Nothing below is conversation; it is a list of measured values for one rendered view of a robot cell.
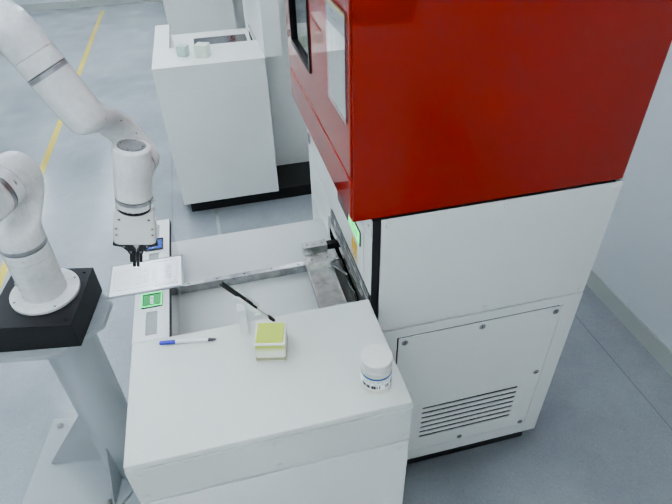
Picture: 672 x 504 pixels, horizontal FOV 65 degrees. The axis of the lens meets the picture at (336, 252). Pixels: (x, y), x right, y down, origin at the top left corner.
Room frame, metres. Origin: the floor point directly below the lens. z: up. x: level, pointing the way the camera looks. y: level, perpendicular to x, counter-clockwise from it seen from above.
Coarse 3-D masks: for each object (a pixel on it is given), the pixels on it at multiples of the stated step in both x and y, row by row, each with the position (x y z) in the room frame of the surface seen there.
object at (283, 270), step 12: (288, 264) 1.35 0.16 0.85; (300, 264) 1.34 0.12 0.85; (228, 276) 1.29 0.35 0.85; (240, 276) 1.29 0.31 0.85; (252, 276) 1.30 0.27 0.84; (264, 276) 1.31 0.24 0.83; (276, 276) 1.32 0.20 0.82; (180, 288) 1.25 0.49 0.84; (192, 288) 1.26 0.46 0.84; (204, 288) 1.27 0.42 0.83
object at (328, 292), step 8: (304, 256) 1.35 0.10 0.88; (312, 256) 1.35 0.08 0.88; (312, 272) 1.27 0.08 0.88; (320, 272) 1.27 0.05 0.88; (328, 272) 1.26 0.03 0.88; (312, 280) 1.23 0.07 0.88; (320, 280) 1.23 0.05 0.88; (328, 280) 1.23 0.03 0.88; (336, 280) 1.22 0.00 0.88; (320, 288) 1.19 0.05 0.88; (328, 288) 1.19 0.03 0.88; (336, 288) 1.19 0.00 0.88; (320, 296) 1.16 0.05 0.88; (328, 296) 1.15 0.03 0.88; (336, 296) 1.15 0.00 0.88; (344, 296) 1.15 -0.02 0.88; (320, 304) 1.12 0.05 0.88; (328, 304) 1.12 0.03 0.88; (336, 304) 1.12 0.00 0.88
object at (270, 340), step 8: (256, 328) 0.89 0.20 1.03; (264, 328) 0.89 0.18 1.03; (272, 328) 0.89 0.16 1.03; (280, 328) 0.88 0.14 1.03; (256, 336) 0.86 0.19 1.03; (264, 336) 0.86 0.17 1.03; (272, 336) 0.86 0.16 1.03; (280, 336) 0.86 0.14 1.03; (256, 344) 0.84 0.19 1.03; (264, 344) 0.84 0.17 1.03; (272, 344) 0.84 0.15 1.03; (280, 344) 0.84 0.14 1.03; (256, 352) 0.84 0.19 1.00; (264, 352) 0.84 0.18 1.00; (272, 352) 0.84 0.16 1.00; (280, 352) 0.84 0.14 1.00; (256, 360) 0.84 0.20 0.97; (264, 360) 0.84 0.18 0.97; (272, 360) 0.84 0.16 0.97; (280, 360) 0.84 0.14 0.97
